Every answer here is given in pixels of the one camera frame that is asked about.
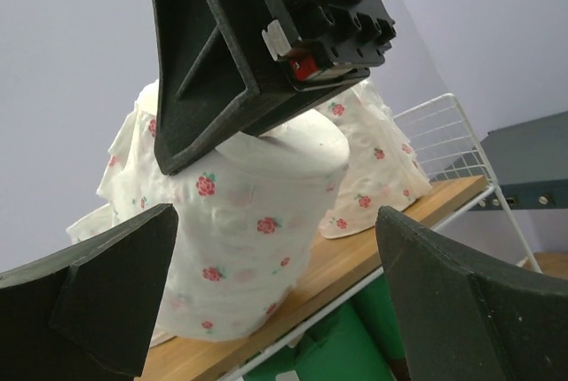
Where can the green roll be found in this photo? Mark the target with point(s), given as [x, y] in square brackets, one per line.
[374, 308]
[338, 348]

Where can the pink dotted roll front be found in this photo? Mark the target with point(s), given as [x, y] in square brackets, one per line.
[383, 167]

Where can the green roll front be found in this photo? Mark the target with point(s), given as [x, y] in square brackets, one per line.
[374, 308]

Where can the dark green metal box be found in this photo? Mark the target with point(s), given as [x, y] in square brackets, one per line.
[530, 162]

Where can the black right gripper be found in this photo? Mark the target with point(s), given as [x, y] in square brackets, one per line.
[323, 43]

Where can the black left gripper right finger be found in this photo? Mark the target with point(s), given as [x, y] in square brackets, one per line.
[464, 315]

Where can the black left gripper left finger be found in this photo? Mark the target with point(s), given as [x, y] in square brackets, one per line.
[88, 312]

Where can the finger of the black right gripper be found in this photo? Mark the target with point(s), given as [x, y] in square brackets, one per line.
[217, 78]

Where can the pink dotted roll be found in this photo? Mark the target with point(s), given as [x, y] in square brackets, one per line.
[383, 167]
[249, 213]
[132, 181]

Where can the wooden board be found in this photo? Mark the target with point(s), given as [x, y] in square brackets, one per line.
[554, 264]

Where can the green roll back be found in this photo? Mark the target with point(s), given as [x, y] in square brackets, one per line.
[338, 348]

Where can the white wire wooden shelf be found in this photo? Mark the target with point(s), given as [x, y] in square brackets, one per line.
[461, 176]

